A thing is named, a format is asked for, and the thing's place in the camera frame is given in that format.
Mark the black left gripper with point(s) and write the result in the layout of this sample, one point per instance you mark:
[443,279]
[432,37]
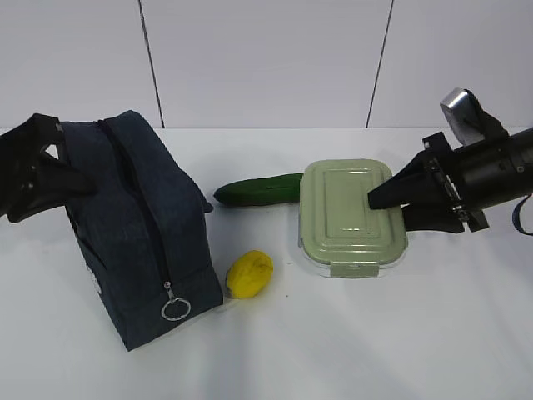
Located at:
[33,181]

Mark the dark blue fabric bag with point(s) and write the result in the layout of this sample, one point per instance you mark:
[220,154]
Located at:
[143,234]

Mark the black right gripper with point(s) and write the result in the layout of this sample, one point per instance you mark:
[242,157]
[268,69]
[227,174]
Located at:
[481,175]

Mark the yellow lemon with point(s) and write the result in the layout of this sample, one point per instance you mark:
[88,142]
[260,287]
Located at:
[249,274]

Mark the green lidded glass container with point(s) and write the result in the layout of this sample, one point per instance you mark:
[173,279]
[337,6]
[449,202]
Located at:
[338,232]

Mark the green cucumber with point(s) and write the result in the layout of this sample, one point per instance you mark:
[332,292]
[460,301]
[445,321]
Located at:
[259,192]

